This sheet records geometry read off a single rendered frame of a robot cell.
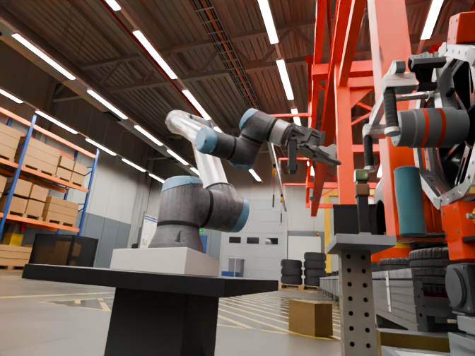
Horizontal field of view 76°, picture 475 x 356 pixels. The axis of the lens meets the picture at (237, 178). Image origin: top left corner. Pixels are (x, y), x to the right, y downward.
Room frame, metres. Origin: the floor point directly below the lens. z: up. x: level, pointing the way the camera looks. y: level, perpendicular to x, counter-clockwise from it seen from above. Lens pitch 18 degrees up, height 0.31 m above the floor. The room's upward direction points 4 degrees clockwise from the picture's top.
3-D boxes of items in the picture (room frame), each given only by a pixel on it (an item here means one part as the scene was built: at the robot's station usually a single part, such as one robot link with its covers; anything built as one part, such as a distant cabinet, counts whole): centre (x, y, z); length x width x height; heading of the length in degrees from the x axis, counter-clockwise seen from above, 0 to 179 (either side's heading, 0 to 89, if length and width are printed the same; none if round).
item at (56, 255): (8.16, 4.32, 0.49); 1.27 x 0.88 x 0.97; 71
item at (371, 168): (1.17, -0.54, 0.83); 0.04 x 0.04 x 0.16
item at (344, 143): (3.30, -1.22, 1.75); 0.19 x 0.19 x 2.45; 77
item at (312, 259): (9.57, -2.17, 0.55); 1.40 x 0.80 x 1.09; 69
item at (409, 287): (2.63, -1.13, 0.28); 2.47 x 0.09 x 0.22; 167
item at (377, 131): (1.16, -0.57, 0.93); 0.09 x 0.05 x 0.05; 77
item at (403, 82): (0.83, -0.49, 0.93); 0.09 x 0.05 x 0.05; 77
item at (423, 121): (0.96, -0.66, 0.85); 0.21 x 0.14 x 0.14; 77
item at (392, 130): (0.83, -0.46, 0.83); 0.04 x 0.04 x 0.16
